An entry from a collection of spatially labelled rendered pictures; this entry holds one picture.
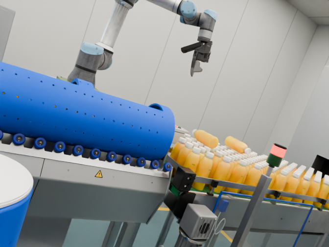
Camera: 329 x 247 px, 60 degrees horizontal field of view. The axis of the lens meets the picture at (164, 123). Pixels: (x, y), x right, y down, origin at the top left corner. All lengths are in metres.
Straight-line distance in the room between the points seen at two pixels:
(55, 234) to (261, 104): 4.77
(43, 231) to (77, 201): 0.51
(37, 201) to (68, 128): 0.34
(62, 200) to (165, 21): 3.46
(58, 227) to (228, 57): 4.03
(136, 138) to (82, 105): 0.27
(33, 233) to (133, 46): 3.01
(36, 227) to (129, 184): 0.65
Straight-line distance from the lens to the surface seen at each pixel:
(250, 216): 1.50
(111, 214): 1.46
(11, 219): 0.67
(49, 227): 1.81
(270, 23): 5.68
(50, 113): 1.13
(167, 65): 4.46
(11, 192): 0.67
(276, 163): 1.44
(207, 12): 1.66
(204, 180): 1.45
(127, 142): 1.25
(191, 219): 1.37
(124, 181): 1.33
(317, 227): 2.36
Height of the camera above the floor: 1.36
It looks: 8 degrees down
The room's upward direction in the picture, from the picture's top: 21 degrees clockwise
